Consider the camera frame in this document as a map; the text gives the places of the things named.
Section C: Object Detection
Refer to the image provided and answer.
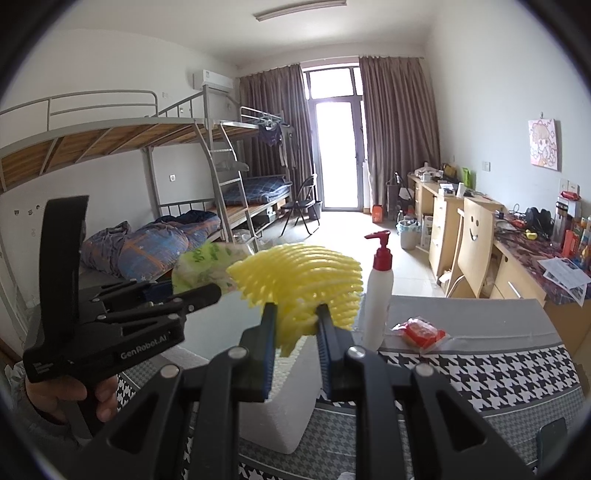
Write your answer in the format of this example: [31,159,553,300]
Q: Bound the person's left forearm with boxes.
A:
[9,401,93,464]

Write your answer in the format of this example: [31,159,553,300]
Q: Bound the houndstooth tablecloth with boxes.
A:
[92,295,585,480]

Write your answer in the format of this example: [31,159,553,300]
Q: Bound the small wall stickers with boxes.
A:
[11,208,40,234]

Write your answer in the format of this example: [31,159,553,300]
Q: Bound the dark blue quilt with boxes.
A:
[159,210,221,241]

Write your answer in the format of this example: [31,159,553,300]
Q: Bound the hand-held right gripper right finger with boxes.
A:
[315,305,539,480]

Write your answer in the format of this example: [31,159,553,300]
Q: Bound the blue checked mattress bedding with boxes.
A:
[242,174,294,206]

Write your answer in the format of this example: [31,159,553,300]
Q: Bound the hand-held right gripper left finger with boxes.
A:
[76,302,280,480]

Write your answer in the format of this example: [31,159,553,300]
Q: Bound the white pump bottle red cap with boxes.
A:
[361,230,395,352]

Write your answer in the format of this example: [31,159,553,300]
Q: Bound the brown curtain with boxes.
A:
[238,64,315,204]
[359,55,441,213]

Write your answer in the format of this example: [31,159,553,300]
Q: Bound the long metal bunk bed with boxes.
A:
[0,90,241,287]

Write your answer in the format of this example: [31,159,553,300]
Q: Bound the black folding frame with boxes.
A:
[385,172,416,220]

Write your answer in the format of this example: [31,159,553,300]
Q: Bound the black folding chair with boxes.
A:
[279,174,322,237]

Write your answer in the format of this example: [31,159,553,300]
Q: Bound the red plastic packet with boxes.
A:
[391,317,450,354]

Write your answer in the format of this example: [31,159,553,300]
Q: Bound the black phone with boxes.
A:
[536,418,568,476]

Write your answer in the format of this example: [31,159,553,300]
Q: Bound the row of toiletry bottles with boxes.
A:
[554,194,591,271]

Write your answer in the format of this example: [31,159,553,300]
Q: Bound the metal bunk ladder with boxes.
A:
[203,117,259,254]

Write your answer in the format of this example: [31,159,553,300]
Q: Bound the wooden chair smiley face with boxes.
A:
[445,196,495,298]

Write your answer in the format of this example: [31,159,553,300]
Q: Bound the dark hanging clothes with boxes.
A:
[257,121,294,169]

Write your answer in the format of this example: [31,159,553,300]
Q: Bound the plain wooden desk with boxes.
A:
[406,173,504,278]

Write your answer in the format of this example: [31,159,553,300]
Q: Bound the printed papers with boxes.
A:
[538,256,589,303]

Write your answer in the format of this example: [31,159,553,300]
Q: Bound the yellow foam net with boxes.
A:
[228,243,364,358]

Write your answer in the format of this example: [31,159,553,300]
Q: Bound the ceiling light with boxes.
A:
[253,0,348,21]

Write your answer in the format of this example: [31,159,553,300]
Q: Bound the blue plaid bedding bundle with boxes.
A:
[82,220,190,283]

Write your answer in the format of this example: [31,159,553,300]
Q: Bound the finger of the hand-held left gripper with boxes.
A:
[90,281,174,301]
[95,283,222,326]

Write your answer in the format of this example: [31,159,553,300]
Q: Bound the green wet wipe packet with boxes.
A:
[172,242,254,296]

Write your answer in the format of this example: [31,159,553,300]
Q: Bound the pink wall poster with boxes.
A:
[527,119,561,171]

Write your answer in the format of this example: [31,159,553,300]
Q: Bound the person's left hand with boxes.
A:
[25,375,120,424]

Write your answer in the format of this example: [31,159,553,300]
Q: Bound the white foam box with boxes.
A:
[139,288,326,455]

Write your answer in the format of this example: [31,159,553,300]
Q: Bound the glass balcony door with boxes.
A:
[302,66,365,212]

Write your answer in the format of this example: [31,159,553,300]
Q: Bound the short metal bunk bed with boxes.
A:
[219,106,296,232]

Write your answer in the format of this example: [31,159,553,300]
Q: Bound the white trash bin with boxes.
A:
[397,219,422,251]

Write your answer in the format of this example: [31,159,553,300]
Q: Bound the white air conditioner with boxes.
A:
[191,69,235,95]

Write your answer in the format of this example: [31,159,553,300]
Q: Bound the wooden desk patterned top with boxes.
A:
[489,217,591,370]

